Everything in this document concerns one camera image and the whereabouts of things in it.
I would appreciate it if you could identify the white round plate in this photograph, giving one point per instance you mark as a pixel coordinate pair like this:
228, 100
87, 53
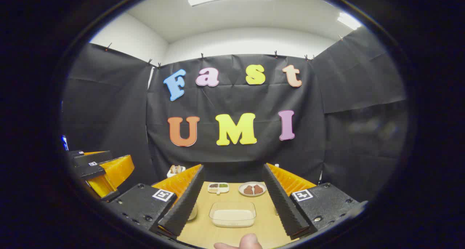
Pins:
252, 189

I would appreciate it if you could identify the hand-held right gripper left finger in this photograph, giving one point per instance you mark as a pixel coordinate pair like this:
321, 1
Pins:
185, 205

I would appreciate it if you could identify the white toaster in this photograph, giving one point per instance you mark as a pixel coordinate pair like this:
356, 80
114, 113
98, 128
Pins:
174, 172

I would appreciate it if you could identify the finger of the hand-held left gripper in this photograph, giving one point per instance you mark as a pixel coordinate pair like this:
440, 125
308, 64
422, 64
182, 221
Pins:
92, 159
109, 172

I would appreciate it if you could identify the white divided dish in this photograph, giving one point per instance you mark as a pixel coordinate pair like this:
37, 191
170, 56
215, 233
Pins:
218, 188

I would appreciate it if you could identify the brown meat piece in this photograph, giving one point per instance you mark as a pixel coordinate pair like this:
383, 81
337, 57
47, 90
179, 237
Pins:
248, 190
258, 189

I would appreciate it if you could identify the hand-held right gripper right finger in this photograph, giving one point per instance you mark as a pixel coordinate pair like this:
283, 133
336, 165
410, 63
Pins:
281, 205

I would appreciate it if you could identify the black backdrop cloth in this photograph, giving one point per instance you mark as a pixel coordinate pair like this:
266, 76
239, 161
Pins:
236, 151

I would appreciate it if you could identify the computer monitor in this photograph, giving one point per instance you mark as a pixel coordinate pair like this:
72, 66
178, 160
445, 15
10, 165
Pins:
65, 143

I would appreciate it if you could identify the clear chopstick holder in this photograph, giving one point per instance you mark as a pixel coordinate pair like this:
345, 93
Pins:
276, 211

